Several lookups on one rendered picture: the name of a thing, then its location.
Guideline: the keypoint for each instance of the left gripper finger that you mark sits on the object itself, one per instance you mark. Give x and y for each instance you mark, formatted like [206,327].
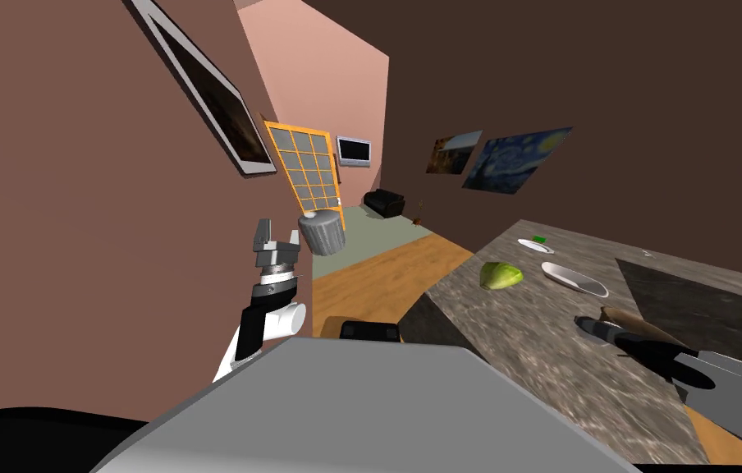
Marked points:
[262,235]
[293,238]

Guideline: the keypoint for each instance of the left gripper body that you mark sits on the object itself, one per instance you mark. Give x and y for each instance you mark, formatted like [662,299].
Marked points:
[277,255]

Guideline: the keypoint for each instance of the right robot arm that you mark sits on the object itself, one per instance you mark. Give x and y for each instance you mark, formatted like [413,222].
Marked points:
[712,470]

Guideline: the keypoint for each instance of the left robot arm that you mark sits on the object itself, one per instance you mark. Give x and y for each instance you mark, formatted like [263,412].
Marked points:
[254,332]

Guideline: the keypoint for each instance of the grey ridged knob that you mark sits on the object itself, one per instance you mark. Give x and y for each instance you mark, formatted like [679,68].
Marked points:
[323,233]

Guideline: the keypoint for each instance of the orange glass-pane door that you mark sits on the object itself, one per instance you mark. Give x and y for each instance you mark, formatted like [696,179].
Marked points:
[305,164]

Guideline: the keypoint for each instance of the black sofa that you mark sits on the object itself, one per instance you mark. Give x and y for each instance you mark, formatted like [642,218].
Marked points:
[384,202]

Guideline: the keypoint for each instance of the large dark framed picture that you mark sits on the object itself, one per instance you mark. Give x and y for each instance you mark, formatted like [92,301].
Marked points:
[217,98]

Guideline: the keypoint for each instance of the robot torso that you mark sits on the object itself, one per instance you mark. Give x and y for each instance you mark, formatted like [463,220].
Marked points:
[358,407]

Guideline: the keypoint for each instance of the brown landscape painting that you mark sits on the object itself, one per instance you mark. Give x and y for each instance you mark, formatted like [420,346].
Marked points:
[453,152]

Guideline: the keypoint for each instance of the green lettuce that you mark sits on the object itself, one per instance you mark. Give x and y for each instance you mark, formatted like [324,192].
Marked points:
[500,276]

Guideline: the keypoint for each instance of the blue starry night painting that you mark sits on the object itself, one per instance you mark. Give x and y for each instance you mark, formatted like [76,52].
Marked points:
[512,161]

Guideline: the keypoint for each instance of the small white plate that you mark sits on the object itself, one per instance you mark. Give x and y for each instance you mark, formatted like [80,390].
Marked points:
[535,247]

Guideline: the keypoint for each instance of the small green block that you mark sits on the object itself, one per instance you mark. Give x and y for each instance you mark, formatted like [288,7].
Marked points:
[539,239]

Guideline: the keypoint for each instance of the white oblong dish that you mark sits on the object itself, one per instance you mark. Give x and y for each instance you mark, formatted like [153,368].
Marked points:
[574,279]

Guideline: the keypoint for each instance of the brown elongated bread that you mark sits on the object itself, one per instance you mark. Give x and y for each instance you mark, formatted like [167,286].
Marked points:
[640,323]

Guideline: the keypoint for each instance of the wall television with white frame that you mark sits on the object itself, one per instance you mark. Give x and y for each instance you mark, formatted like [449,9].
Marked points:
[353,151]

